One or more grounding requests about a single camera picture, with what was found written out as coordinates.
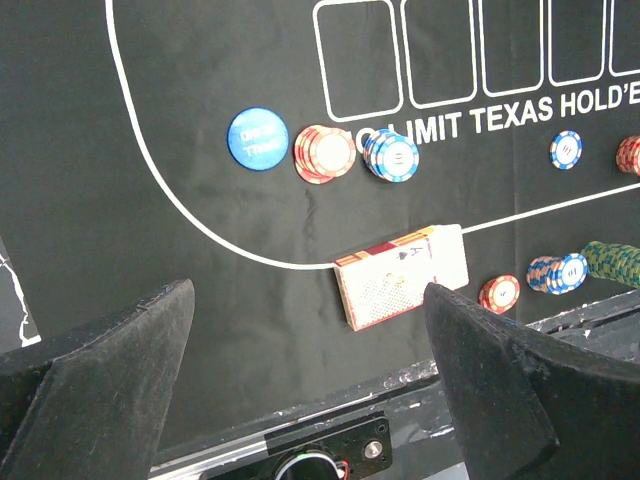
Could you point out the green poker chip stack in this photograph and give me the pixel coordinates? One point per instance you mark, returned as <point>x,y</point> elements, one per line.
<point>613,262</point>

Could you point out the black poker table mat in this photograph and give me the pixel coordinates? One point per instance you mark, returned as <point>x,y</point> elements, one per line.
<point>116,176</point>

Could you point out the blue chips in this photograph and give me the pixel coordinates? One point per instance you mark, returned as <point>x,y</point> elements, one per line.
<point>391,156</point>
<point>565,149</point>

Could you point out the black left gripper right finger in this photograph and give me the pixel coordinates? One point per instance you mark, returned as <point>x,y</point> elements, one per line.
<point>525,405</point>

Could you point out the red chips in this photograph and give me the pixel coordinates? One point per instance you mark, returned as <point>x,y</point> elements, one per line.
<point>627,155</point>
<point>322,154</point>

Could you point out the red playing card box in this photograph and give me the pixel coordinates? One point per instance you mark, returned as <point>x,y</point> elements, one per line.
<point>389,279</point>

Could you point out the red poker chip stack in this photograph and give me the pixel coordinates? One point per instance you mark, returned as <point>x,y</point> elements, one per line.
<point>500,294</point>

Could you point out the blue small blind button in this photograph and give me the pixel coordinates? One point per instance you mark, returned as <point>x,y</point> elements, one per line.
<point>258,139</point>

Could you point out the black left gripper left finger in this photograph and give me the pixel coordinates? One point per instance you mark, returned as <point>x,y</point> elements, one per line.
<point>91,403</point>

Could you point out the aluminium front rail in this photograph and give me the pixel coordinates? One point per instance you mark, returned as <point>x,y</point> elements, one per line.
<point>395,427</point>

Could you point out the blue poker chip stack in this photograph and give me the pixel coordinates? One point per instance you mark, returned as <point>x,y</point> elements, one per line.
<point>557,275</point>

